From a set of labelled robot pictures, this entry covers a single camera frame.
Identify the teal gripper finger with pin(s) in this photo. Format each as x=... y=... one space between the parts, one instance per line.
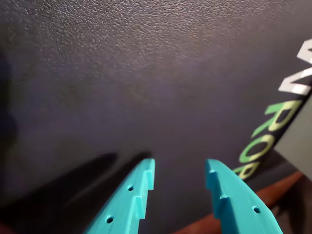
x=241 y=209
x=124 y=207

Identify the white open cardboard box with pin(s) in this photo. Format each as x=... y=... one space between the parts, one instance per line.
x=299 y=141

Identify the dark WOWROBO mat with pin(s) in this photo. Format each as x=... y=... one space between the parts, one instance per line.
x=146 y=73

